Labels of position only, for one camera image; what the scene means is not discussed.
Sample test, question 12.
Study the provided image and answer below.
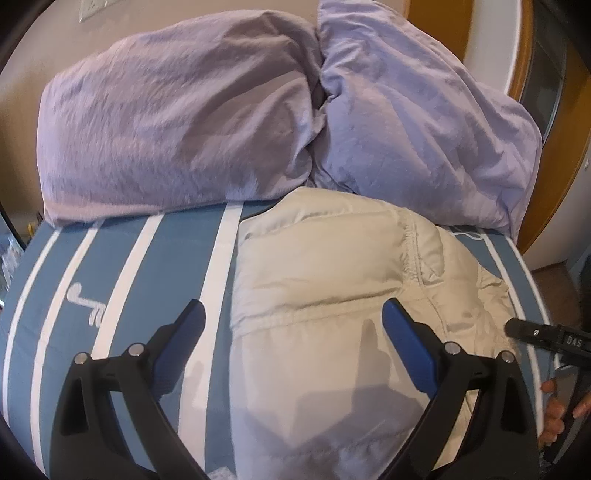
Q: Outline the beige puffer jacket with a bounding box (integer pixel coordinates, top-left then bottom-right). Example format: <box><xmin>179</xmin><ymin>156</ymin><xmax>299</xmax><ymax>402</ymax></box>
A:
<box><xmin>229</xmin><ymin>188</ymin><xmax>514</xmax><ymax>479</ymax></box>

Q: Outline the person's right hand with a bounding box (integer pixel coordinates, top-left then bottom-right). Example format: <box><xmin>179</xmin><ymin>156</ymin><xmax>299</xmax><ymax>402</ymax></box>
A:
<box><xmin>538</xmin><ymin>379</ymin><xmax>565</xmax><ymax>449</ymax></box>

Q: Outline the blue white striped bedsheet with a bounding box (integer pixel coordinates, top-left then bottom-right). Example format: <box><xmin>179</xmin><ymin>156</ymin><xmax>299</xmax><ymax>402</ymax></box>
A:
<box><xmin>0</xmin><ymin>200</ymin><xmax>555</xmax><ymax>480</ymax></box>

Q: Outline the cluttered bedside table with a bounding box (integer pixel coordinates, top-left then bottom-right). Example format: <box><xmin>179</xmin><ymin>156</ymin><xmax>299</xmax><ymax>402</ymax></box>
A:
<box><xmin>1</xmin><ymin>206</ymin><xmax>43</xmax><ymax>310</ymax></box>

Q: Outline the right lavender pillow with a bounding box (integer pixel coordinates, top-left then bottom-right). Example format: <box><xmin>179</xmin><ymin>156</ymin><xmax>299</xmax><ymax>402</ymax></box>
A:
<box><xmin>311</xmin><ymin>1</ymin><xmax>542</xmax><ymax>237</ymax></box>

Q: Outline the lavender pillow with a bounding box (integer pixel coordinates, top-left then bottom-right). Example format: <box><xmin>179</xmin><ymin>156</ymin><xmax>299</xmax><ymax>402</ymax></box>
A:
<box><xmin>36</xmin><ymin>10</ymin><xmax>325</xmax><ymax>226</ymax></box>
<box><xmin>311</xmin><ymin>1</ymin><xmax>542</xmax><ymax>237</ymax></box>

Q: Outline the left lavender pillow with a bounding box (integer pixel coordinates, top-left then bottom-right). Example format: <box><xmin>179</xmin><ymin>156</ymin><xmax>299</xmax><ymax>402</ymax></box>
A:
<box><xmin>36</xmin><ymin>10</ymin><xmax>325</xmax><ymax>226</ymax></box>

